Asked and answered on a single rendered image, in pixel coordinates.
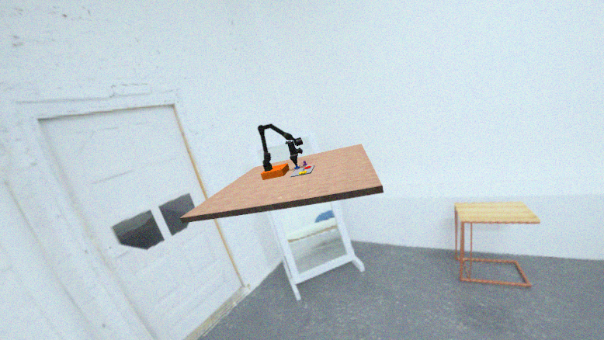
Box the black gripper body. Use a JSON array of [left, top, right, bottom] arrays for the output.
[[289, 147, 298, 159]]

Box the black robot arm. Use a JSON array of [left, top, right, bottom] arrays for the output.
[[258, 124, 303, 172]]

